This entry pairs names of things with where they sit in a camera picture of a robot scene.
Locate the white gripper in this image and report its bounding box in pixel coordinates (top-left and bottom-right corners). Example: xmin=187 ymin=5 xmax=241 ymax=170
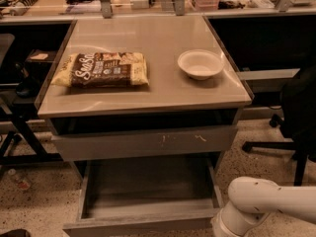
xmin=210 ymin=211 xmax=240 ymax=237

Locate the grey drawer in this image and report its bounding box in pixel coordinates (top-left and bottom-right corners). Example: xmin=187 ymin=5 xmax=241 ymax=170
xmin=63 ymin=155 xmax=223 ymax=237
xmin=52 ymin=125 xmax=237 ymax=161

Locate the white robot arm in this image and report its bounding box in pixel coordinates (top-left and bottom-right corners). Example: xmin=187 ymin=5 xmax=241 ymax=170
xmin=210 ymin=177 xmax=316 ymax=237

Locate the grey top drawer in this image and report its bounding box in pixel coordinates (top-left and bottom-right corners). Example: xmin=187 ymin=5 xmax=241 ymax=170
xmin=52 ymin=125 xmax=237 ymax=161

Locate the grey drawer cabinet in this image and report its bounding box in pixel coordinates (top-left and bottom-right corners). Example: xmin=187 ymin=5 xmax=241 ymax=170
xmin=35 ymin=15 xmax=254 ymax=183

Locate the black office chair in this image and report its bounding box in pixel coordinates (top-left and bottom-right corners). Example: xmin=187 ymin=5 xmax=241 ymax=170
xmin=242 ymin=57 xmax=316 ymax=186

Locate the white paper bowl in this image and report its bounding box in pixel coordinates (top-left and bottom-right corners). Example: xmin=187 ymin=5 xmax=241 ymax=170
xmin=178 ymin=49 xmax=224 ymax=80

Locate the brown yellow snack bag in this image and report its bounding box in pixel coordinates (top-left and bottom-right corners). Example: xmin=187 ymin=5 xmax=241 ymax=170
xmin=51 ymin=52 xmax=149 ymax=88

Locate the clear plastic water bottle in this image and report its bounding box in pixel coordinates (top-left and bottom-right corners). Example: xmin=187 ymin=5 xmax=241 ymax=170
xmin=8 ymin=169 xmax=31 ymax=191

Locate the black power strip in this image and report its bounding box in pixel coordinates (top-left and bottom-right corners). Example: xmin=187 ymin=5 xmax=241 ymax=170
xmin=10 ymin=0 xmax=38 ymax=16

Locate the black desk frame left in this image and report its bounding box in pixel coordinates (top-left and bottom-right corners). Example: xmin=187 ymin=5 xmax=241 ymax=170
xmin=0 ymin=33 xmax=63 ymax=176

